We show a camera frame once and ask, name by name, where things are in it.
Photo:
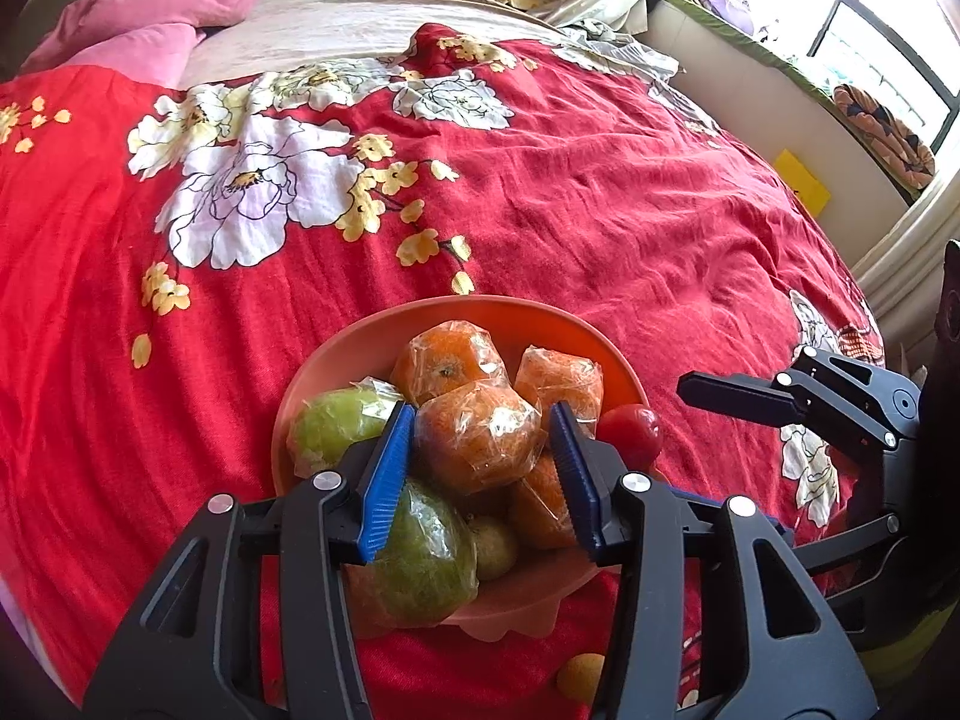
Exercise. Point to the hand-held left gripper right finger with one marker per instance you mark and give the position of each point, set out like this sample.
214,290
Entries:
577,480

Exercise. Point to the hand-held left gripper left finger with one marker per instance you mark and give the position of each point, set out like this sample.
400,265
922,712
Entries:
386,484

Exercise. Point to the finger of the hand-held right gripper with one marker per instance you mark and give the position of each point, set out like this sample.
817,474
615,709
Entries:
750,394
862,386

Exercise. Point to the plastic-wrapped orange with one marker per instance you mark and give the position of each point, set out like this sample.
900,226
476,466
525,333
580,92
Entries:
448,360
476,439
541,506
561,382

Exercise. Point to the plastic-wrapped green fruit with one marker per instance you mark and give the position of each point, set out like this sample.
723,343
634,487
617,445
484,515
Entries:
334,431
424,566

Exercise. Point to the red cherry tomato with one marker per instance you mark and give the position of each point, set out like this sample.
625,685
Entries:
634,431

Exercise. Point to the pink plastic bowl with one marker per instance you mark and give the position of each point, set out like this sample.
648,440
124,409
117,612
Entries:
360,345

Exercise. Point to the small brown round fruit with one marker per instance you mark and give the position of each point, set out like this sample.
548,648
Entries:
580,679
493,546

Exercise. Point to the olive green clothing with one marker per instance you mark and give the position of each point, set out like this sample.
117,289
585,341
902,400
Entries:
911,652

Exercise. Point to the yellow flat object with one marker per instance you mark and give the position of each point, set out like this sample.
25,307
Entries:
802,180

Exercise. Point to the patterned orange cushion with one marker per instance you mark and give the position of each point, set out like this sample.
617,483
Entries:
885,131

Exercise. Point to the red floral blanket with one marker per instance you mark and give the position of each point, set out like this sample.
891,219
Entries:
562,202

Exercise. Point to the beige bed sheet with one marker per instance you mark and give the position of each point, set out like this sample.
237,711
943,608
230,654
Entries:
337,22

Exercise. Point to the pink quilt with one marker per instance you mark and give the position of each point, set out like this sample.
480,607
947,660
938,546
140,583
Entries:
142,52

